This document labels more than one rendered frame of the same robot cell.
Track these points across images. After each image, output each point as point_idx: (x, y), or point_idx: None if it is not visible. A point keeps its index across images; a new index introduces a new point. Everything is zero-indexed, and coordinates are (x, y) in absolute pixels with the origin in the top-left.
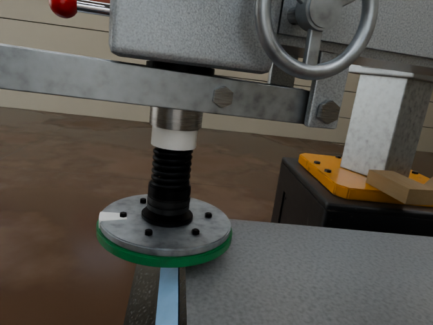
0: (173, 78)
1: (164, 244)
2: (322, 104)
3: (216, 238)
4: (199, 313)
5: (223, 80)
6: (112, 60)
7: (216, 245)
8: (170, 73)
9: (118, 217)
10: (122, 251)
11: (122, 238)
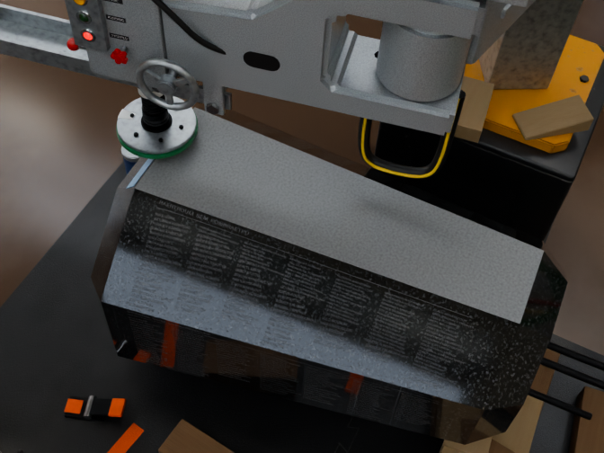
0: None
1: (138, 145)
2: (207, 105)
3: (169, 147)
4: (145, 182)
5: None
6: None
7: (167, 151)
8: None
9: (128, 117)
10: (120, 141)
11: (120, 135)
